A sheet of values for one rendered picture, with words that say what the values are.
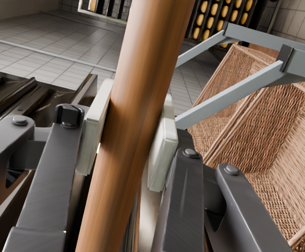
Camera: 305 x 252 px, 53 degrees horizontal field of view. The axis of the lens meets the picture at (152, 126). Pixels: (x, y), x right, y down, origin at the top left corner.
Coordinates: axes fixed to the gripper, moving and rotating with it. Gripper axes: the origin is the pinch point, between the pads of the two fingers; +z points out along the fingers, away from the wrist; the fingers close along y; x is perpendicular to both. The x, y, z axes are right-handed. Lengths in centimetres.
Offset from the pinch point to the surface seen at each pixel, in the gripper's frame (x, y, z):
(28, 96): -55, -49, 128
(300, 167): -32, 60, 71
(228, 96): -6.0, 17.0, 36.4
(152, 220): -56, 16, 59
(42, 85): -55, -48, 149
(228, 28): 3, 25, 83
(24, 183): -41, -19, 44
